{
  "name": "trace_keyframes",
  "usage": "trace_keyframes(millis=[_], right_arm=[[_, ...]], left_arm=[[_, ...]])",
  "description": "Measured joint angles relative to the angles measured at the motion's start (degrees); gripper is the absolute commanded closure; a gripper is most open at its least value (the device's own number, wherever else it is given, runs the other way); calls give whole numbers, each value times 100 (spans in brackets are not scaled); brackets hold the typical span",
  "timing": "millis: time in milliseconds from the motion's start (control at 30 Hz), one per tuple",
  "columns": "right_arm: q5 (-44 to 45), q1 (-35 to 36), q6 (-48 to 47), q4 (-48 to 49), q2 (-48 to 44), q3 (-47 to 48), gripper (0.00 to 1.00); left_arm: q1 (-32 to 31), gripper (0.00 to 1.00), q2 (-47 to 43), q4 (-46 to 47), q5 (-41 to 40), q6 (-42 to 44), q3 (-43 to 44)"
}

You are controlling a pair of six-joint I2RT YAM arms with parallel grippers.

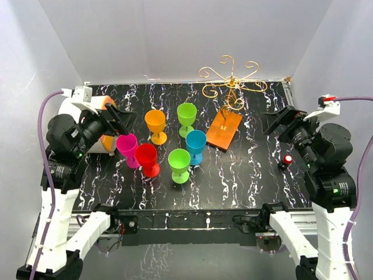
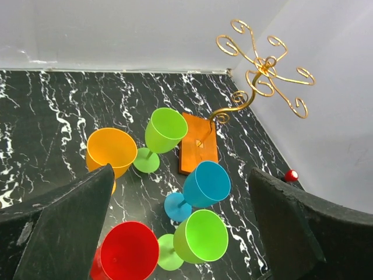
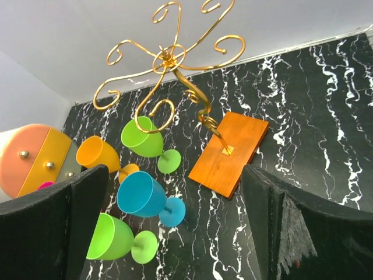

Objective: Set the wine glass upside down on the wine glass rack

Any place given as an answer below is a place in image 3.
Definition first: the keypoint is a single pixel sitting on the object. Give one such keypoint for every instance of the green wine glass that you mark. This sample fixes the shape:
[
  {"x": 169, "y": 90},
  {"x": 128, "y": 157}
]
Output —
[
  {"x": 113, "y": 238},
  {"x": 150, "y": 145}
]

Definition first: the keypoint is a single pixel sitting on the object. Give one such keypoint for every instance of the orange plastic wine glass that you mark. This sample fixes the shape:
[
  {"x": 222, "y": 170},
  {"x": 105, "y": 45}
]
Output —
[{"x": 95, "y": 151}]

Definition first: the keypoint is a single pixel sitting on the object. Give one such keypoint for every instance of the blue plastic wine glass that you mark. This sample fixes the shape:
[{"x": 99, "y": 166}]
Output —
[{"x": 141, "y": 195}]

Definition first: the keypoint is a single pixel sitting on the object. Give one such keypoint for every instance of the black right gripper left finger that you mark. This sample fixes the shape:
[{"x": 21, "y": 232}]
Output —
[{"x": 46, "y": 234}]

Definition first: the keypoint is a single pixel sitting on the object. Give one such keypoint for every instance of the pink plastic wine glass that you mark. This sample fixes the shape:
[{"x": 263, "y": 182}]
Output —
[{"x": 45, "y": 185}]

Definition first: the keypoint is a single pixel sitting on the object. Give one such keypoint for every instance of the white cylinder with coloured lid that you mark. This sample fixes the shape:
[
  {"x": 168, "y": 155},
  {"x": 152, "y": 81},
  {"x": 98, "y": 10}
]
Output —
[{"x": 32, "y": 155}]

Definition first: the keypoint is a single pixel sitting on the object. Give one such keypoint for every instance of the green wine glass near rack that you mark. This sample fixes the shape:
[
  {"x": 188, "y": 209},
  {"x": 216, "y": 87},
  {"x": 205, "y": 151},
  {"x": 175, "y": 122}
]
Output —
[{"x": 150, "y": 145}]

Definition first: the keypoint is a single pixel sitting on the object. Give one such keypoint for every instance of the orange wooden rack base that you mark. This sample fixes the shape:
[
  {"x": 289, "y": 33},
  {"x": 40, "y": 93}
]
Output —
[{"x": 219, "y": 170}]

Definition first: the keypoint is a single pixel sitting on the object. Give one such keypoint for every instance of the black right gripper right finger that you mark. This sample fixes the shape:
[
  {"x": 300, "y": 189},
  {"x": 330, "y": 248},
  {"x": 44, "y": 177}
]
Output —
[{"x": 299, "y": 235}]

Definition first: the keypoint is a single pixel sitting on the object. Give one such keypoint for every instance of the gold wire wine glass rack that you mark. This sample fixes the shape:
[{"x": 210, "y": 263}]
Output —
[{"x": 169, "y": 60}]

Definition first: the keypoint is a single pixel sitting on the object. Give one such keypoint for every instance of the green wine glass front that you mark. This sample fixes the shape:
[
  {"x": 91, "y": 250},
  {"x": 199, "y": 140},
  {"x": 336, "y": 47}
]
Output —
[{"x": 113, "y": 238}]

